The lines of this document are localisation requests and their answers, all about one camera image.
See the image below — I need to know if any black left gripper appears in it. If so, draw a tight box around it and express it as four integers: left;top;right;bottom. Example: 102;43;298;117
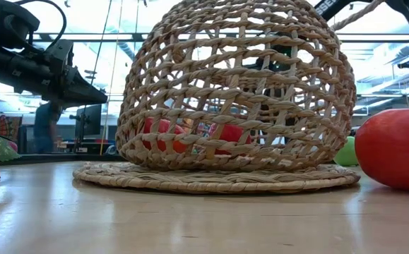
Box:
41;39;108;107

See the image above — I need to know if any black hanging cable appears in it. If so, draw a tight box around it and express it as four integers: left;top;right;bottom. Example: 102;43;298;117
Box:
83;0;113;107

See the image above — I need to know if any person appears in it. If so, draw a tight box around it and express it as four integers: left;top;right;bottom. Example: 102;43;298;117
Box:
33;101;64;155

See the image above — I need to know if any small orange-red fruit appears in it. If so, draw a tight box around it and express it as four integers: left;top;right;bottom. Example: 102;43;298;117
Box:
142;118;189;155

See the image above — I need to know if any yellow hanging cord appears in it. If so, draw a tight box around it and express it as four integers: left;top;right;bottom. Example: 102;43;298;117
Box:
100;0;123;156

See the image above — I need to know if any green apple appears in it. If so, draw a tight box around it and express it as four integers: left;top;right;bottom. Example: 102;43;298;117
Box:
333;135;360;167

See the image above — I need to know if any colourful background picture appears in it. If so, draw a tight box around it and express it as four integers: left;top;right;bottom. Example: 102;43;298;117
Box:
0;114;23;142

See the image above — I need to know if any background monitor on stand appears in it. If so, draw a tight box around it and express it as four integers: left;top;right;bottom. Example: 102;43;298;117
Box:
69;104;102;151

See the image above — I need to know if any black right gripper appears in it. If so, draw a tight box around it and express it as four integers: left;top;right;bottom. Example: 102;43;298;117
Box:
256;33;297;71

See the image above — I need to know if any red tomato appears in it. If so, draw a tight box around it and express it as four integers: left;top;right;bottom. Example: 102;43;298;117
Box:
354;107;409;193

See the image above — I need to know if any woven straw basket with handles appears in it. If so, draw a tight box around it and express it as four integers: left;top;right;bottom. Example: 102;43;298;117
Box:
72;0;385;195

